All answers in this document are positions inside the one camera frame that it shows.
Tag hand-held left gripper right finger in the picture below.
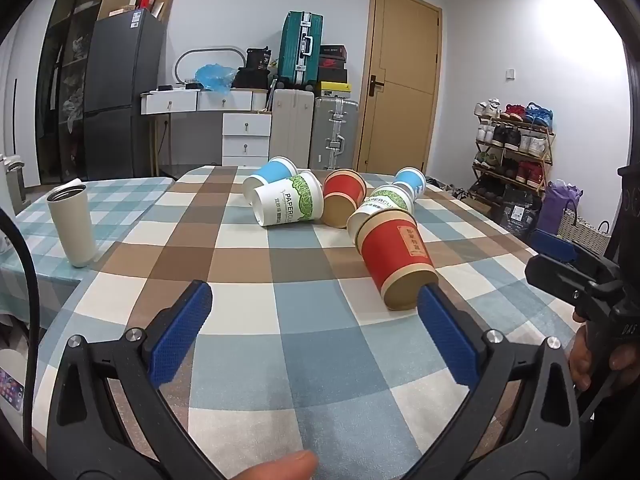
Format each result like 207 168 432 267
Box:
400 284 583 480

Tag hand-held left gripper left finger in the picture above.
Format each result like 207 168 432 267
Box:
47 280 222 480

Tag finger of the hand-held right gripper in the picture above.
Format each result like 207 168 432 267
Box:
530 229 607 267
525 254 603 307

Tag red paper cup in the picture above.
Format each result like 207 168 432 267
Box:
320 168 369 230
356 210 440 311

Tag white green-leaf paper cup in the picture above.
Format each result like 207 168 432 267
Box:
346 185 416 241
252 171 325 229

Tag blue paper cup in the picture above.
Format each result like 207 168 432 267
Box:
242 156 300 202
393 166 427 201

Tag person's right hand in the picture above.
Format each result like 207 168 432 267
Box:
569 312 640 393

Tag person's left hand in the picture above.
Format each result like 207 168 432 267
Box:
219 450 319 480

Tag wicker basket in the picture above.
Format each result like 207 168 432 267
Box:
556 199 612 245

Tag purple bag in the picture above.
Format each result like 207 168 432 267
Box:
536 179 584 237

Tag black plastic bag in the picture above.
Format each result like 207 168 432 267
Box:
491 186 544 242

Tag wooden shoe rack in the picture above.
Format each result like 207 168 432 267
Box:
471 111 557 202

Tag rows of shoes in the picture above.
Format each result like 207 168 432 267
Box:
470 99 555 200

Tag brown blue plaid tablecloth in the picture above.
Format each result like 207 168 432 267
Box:
30 164 593 480

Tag teal checked tablecloth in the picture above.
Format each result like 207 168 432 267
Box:
0 176 177 333

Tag white steel tumbler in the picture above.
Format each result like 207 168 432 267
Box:
46 183 98 268

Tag smartphone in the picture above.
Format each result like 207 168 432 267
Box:
0 367 27 415

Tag white drawer cabinet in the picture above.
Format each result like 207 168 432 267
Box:
221 112 273 167

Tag wooden door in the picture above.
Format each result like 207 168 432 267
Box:
356 0 444 176

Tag white vanity desk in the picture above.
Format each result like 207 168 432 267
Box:
140 87 273 177

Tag white suitcase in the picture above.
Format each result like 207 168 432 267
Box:
269 88 315 169

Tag silver suitcase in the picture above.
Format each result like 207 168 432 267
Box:
310 95 360 171

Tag grey refrigerator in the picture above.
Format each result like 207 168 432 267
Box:
81 8 167 182

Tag blue plastic bag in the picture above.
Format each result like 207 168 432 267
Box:
195 63 237 95

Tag oval mirror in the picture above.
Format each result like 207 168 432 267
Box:
174 47 246 87

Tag stack of shoe boxes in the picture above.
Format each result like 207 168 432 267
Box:
315 44 352 99

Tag dark glass cabinet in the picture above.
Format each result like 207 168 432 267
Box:
36 0 120 187

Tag teal suitcase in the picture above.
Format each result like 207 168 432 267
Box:
276 11 325 92

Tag black cable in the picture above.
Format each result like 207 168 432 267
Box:
0 206 42 413

